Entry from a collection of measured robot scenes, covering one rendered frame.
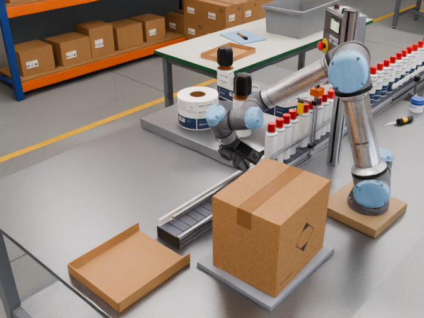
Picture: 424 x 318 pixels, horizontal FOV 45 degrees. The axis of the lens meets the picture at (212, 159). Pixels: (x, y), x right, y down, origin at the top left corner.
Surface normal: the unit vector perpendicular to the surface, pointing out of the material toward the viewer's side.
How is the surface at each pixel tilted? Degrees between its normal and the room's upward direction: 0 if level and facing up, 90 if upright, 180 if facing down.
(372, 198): 97
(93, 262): 0
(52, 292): 0
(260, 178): 0
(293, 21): 95
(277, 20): 95
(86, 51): 90
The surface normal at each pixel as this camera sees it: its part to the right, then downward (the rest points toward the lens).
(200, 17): -0.70, 0.36
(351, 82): -0.35, 0.34
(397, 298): -0.01, -0.87
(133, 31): 0.70, 0.34
